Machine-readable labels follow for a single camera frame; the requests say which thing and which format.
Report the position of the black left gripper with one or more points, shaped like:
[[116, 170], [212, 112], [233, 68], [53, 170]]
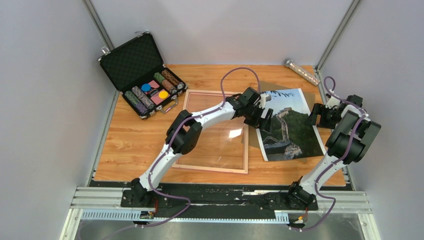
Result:
[[261, 123]]

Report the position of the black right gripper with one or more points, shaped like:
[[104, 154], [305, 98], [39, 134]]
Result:
[[319, 109]]

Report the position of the Great Wall photo print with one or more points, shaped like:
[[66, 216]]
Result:
[[289, 137]]

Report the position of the wooden picture frame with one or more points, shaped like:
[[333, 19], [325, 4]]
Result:
[[198, 100]]

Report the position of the brown backing board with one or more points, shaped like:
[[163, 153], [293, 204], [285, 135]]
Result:
[[268, 86]]

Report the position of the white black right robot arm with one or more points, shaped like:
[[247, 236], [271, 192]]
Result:
[[352, 135]]

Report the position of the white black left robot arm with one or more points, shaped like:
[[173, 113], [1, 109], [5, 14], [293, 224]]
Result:
[[183, 135]]

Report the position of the glittery silver tube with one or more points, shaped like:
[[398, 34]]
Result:
[[309, 77]]

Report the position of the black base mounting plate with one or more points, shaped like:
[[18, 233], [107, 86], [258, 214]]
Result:
[[213, 201]]

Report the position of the yellow poker chip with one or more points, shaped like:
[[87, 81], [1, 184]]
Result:
[[163, 94]]

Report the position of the blue poker chip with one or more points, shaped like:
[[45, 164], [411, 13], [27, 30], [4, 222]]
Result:
[[146, 87]]

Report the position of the black poker chip case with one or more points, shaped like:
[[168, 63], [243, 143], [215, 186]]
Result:
[[138, 62]]

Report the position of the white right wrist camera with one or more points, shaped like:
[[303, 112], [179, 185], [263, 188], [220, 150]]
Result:
[[332, 103]]

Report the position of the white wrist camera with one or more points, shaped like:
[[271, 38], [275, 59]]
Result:
[[332, 103], [264, 98]]

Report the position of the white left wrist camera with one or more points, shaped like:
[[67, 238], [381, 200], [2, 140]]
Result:
[[264, 98]]

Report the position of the aluminium enclosure post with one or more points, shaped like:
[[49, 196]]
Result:
[[91, 9], [347, 17]]

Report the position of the aluminium front rail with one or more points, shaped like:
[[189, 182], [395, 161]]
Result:
[[93, 203]]

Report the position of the left aluminium enclosure post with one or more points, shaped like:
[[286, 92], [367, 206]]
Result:
[[91, 9]]

